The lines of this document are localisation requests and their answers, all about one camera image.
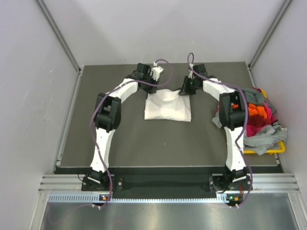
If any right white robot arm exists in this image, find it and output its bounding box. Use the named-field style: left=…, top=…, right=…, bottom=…
left=179, top=63, right=248, bottom=193

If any aluminium frame rail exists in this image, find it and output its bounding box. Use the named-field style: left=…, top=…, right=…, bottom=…
left=38, top=173, right=300, bottom=193

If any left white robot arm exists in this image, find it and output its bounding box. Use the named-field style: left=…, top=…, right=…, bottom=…
left=83, top=63, right=164, bottom=191

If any orange t shirt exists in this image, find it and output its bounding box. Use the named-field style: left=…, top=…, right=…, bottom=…
left=248, top=103, right=271, bottom=119

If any dark red t shirt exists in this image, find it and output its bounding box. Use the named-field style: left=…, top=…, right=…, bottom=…
left=248, top=115, right=272, bottom=128

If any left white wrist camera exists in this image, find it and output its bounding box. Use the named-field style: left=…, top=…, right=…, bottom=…
left=150, top=62, right=164, bottom=81

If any white and green t shirt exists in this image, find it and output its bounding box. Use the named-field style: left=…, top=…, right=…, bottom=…
left=144, top=89, right=191, bottom=122

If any slotted grey cable duct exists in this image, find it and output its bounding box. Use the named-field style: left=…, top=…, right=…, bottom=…
left=48, top=193, right=239, bottom=204

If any light grey t shirt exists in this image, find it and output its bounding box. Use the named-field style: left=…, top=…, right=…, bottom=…
left=213, top=110, right=287, bottom=157

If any pink t shirt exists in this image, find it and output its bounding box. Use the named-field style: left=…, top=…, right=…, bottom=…
left=215, top=100, right=278, bottom=138

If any yellow plastic basket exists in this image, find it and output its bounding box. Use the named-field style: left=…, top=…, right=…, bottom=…
left=244, top=88, right=287, bottom=155

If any grey t shirt top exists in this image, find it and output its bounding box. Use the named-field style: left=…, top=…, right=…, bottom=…
left=241, top=88, right=277, bottom=114

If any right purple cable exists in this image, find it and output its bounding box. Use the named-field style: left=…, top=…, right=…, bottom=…
left=187, top=52, right=253, bottom=208

